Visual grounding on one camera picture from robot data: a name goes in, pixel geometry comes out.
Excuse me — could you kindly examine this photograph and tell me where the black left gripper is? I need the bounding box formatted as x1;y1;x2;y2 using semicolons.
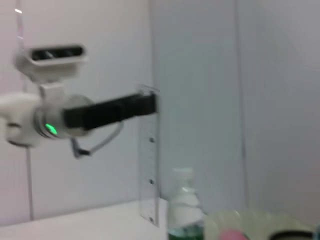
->
62;92;158;132

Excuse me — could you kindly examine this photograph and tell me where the clear plastic ruler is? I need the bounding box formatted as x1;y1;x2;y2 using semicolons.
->
138;84;161;228

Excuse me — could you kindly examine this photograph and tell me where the clear water bottle green label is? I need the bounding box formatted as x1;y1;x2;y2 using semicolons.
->
166;167;208;240

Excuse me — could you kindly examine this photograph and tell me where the pink peach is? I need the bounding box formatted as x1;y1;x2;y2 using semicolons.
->
219;228;249;240

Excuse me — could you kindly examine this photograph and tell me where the translucent green fruit bowl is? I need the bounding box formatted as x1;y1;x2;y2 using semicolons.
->
202;208;316;240

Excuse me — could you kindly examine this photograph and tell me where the black mesh pen cup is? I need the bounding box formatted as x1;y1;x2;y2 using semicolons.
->
268;231;315;240

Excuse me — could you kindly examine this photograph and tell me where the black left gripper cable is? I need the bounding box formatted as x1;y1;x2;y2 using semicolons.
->
70;121;125;159

